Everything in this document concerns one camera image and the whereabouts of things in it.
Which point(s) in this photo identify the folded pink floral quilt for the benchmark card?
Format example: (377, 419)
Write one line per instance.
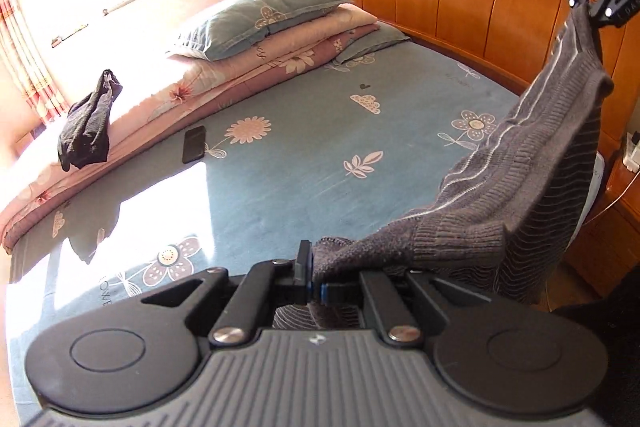
(150, 97)

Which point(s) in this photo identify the grey striped knit sweater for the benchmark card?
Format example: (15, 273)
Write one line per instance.
(525, 157)

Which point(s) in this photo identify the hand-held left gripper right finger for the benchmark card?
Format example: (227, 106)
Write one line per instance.
(325, 293)

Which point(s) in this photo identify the flat grey-blue pillow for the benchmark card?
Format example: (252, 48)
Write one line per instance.
(375, 39)

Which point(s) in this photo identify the black smartphone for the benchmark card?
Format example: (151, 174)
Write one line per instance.
(194, 144)

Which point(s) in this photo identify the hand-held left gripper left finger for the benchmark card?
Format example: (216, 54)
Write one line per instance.
(303, 274)

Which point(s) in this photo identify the white charger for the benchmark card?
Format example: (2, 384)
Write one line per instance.
(634, 154)

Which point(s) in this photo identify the black crumpled garment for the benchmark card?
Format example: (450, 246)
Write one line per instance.
(90, 127)

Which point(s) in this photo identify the blue floral bed sheet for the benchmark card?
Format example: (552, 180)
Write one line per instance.
(300, 157)

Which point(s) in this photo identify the red patterned curtain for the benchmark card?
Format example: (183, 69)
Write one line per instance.
(30, 57)

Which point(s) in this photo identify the grey-blue floral pillow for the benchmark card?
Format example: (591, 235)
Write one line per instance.
(250, 14)

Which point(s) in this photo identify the wooden nightstand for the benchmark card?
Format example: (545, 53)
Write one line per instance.
(620, 227)

